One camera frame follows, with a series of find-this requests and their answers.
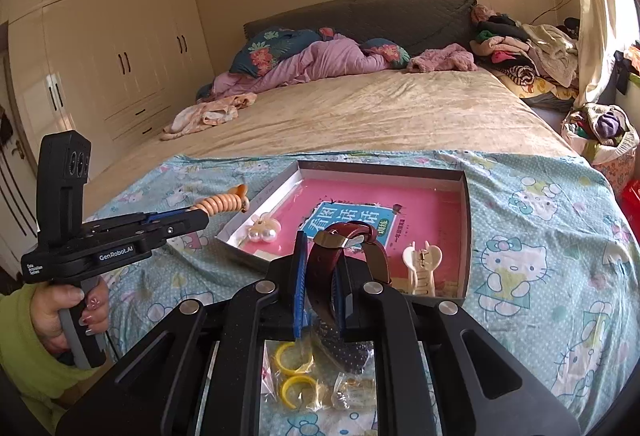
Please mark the pink quilt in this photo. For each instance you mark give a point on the pink quilt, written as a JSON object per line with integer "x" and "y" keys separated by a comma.
{"x": 325, "y": 61}

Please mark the clear bag of earrings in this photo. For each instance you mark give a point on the clear bag of earrings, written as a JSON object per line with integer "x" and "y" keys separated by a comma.
{"x": 350, "y": 393}

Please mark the cream curtain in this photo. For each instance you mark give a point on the cream curtain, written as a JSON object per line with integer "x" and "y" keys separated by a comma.
{"x": 590, "y": 16}

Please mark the pink book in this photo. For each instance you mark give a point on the pink book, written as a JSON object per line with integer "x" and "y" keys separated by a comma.
{"x": 435, "y": 216}

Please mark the bag of black beads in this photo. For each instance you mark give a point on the bag of black beads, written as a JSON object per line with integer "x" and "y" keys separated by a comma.
{"x": 350, "y": 356}

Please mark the pale patterned garment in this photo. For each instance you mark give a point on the pale patterned garment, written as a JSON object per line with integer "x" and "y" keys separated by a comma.
{"x": 210, "y": 116}

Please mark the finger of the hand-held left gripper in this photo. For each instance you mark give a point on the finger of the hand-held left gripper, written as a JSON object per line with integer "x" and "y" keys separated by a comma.
{"x": 180, "y": 227}
{"x": 167, "y": 215}

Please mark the person's left forearm green sleeve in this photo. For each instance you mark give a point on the person's left forearm green sleeve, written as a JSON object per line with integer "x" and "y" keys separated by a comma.
{"x": 25, "y": 366}

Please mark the dark red leather watch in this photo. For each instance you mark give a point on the dark red leather watch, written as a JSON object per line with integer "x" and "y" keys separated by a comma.
{"x": 325, "y": 266}

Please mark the shallow cardboard box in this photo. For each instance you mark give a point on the shallow cardboard box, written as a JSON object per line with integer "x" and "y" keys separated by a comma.
{"x": 380, "y": 168}

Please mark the pearl flower hair clip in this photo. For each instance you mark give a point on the pearl flower hair clip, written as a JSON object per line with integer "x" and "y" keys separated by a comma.
{"x": 260, "y": 233}

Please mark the large floral pillow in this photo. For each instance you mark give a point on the large floral pillow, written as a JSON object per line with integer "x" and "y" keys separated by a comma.
{"x": 260, "y": 51}

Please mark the pink fuzzy garment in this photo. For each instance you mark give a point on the pink fuzzy garment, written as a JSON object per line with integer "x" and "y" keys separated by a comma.
{"x": 445, "y": 58}

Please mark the red bag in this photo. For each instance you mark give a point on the red bag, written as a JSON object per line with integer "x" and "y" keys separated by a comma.
{"x": 632, "y": 198}

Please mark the bed with beige sheet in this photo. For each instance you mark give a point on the bed with beige sheet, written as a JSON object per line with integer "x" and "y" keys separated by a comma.
{"x": 375, "y": 116}

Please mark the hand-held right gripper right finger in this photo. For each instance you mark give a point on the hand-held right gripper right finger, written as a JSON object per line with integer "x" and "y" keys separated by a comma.
{"x": 341, "y": 301}

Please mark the black device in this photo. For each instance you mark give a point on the black device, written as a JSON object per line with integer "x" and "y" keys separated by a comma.
{"x": 621, "y": 71}

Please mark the cartoon cat print blanket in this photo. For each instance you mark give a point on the cartoon cat print blanket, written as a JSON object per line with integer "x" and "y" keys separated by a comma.
{"x": 525, "y": 266}

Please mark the grey quilted headboard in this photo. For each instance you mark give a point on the grey quilted headboard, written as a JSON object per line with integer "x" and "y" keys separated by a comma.
{"x": 375, "y": 16}

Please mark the person's left hand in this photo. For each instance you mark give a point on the person's left hand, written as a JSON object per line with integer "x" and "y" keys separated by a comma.
{"x": 46, "y": 311}

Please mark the small floral pillow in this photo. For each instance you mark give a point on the small floral pillow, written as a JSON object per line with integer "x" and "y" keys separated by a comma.
{"x": 390, "y": 53}

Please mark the cream hair claw clip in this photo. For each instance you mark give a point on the cream hair claw clip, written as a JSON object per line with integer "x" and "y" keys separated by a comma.
{"x": 422, "y": 266}

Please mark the cream wardrobe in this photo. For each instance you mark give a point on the cream wardrobe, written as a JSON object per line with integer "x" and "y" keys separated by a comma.
{"x": 100, "y": 41}

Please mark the bag of clothes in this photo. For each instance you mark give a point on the bag of clothes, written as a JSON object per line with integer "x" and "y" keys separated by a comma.
{"x": 605, "y": 126}

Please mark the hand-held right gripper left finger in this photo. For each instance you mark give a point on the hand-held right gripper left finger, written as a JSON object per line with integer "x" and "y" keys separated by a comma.
{"x": 301, "y": 286}

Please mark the pile of clothes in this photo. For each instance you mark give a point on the pile of clothes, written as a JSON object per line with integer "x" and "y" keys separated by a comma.
{"x": 525, "y": 51}

